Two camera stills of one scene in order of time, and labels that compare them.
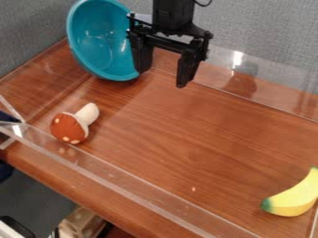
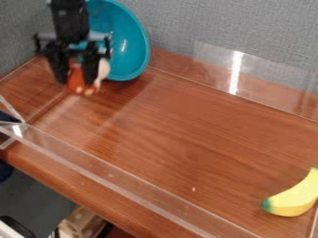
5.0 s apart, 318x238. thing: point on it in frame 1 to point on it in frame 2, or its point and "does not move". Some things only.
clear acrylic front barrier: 75,162 does not move
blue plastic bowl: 98,38 does not move
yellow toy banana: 294,203 does not move
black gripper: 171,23 to 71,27
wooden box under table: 85,224 does not move
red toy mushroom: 70,126 to 76,75
